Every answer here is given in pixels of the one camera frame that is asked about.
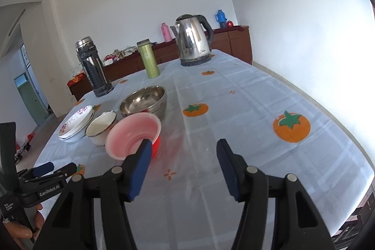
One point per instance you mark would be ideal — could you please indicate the white enamel bowl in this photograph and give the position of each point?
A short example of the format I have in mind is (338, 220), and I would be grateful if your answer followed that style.
(99, 125)

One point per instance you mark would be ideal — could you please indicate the stainless steel bowl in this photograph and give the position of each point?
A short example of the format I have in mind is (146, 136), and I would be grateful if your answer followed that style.
(143, 100)

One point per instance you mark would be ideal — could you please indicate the persimmon print tablecloth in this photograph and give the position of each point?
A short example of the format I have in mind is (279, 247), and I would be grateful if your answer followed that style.
(249, 86)

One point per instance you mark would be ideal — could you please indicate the patterned cloth pile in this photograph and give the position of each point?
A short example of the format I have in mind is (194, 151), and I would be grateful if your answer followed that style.
(120, 54)

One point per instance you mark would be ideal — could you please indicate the red toy cart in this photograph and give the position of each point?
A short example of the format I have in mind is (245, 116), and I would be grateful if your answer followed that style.
(25, 146)

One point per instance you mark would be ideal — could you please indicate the green thermos bottle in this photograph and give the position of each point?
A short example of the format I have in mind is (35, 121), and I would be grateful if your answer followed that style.
(148, 61)

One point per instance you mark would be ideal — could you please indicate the fluorescent tube light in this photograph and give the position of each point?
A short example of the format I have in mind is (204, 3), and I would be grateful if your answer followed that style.
(17, 23)

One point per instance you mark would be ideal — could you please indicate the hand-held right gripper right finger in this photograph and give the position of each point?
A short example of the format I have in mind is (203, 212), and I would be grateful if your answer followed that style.
(231, 171)

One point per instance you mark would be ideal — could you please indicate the green door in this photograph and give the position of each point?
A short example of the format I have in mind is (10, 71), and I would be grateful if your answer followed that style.
(32, 100)

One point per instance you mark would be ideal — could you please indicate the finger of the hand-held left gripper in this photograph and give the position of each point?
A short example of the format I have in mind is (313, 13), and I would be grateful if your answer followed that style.
(44, 168)
(66, 170)

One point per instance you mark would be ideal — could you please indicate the red floral plate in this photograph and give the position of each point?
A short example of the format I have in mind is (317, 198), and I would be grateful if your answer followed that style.
(85, 129)

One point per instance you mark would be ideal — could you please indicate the black steel thermos flask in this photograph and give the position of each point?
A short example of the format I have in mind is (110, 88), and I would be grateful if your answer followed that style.
(93, 71)

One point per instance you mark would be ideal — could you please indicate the person's left hand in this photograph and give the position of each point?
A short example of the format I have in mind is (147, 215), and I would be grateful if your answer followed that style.
(17, 231)

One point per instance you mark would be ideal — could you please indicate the steel electric kettle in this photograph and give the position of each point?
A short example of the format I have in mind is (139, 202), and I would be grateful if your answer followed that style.
(192, 36)

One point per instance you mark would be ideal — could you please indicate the black kettle base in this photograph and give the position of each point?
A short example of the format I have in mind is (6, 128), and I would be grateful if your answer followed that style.
(194, 62)

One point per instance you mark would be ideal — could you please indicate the red apple ornament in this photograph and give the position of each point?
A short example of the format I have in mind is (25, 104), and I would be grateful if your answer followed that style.
(229, 24)

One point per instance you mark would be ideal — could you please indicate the pink thermos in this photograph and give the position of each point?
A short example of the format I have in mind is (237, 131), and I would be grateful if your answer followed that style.
(166, 32)

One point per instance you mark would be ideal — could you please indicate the orange print box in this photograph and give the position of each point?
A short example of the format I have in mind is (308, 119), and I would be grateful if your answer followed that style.
(76, 80)

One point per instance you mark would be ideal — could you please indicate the brown wooden sideboard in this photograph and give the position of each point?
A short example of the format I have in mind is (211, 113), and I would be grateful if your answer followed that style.
(234, 42)

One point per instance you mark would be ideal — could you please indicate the pink floral plate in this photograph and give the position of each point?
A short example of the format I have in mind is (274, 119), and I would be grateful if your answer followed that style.
(74, 121)

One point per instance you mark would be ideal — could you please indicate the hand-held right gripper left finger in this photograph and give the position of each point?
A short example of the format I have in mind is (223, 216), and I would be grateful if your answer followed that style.
(140, 171)

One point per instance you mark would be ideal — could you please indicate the dark wooden stool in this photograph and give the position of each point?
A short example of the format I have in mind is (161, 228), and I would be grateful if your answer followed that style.
(357, 223)

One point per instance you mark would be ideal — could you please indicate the red plastic bowl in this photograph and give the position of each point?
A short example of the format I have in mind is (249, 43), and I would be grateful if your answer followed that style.
(131, 132)

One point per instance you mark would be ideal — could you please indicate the blue thermos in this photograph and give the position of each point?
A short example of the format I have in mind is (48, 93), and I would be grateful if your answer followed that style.
(221, 18)

